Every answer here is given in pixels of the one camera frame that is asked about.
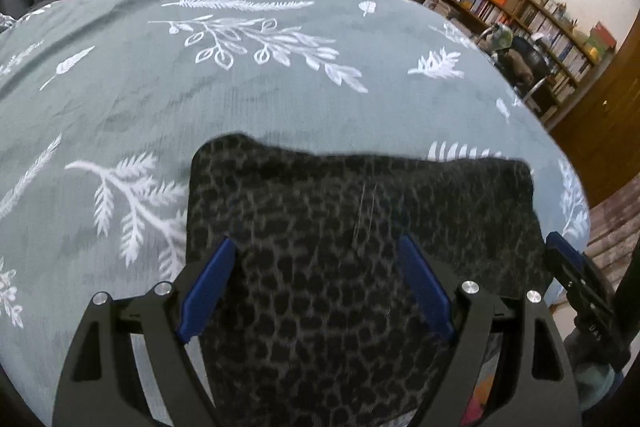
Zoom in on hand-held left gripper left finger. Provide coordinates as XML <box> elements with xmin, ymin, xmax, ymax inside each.
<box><xmin>50</xmin><ymin>236</ymin><xmax>237</xmax><ymax>427</ymax></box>

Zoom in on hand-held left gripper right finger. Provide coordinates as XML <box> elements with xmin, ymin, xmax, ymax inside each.
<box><xmin>398</xmin><ymin>234</ymin><xmax>583</xmax><ymax>427</ymax></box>

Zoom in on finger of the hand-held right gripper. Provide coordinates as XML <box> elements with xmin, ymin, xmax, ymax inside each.
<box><xmin>544</xmin><ymin>231</ymin><xmax>601</xmax><ymax>303</ymax></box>

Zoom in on dark leopard print pants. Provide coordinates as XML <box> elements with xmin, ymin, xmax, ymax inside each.
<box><xmin>186</xmin><ymin>133</ymin><xmax>556</xmax><ymax>427</ymax></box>

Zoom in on wooden door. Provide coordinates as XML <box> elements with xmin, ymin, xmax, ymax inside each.
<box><xmin>550</xmin><ymin>22</ymin><xmax>640</xmax><ymax>208</ymax></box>

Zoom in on grey leaf print blanket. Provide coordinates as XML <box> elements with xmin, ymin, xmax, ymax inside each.
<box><xmin>0</xmin><ymin>0</ymin><xmax>593</xmax><ymax>427</ymax></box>

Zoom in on black chair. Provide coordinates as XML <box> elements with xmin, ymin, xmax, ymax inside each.
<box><xmin>480</xmin><ymin>24</ymin><xmax>561</xmax><ymax>108</ymax></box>

